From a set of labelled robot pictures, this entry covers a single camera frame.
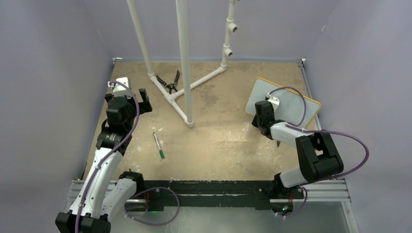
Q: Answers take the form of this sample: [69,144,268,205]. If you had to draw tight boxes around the yellow framed whiteboard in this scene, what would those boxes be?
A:
[244,78,322,128]

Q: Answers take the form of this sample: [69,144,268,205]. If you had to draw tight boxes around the white green marker pen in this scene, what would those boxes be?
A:
[153,132,165,159]

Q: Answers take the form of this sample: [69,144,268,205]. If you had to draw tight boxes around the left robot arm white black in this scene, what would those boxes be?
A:
[55,87,153,233]

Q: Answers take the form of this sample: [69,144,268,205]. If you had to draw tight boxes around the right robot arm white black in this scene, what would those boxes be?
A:
[252,100,344,198]

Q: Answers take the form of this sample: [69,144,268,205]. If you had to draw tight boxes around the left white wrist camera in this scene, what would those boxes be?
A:
[107,77,132,99]

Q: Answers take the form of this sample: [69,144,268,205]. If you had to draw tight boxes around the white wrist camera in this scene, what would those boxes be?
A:
[107,77,132,99]
[265,92,280,112]

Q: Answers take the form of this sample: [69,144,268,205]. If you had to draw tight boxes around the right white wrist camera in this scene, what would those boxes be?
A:
[265,92,280,112]

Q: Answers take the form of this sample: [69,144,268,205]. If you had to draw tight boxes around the black handled pliers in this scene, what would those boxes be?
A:
[155,69,181,95]

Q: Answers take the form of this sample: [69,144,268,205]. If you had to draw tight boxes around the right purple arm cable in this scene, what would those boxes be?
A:
[269,86,370,180]

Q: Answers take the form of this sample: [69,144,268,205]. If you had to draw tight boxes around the white PVC pipe frame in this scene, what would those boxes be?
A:
[127,0,238,128]

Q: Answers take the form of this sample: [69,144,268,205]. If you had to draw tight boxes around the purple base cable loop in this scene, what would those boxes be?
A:
[124,186,181,227]

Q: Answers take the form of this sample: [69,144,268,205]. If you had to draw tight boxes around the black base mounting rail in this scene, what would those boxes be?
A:
[129,180,304,212]

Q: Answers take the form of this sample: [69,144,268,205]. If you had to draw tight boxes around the aluminium extrusion frame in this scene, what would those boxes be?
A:
[59,179,360,233]

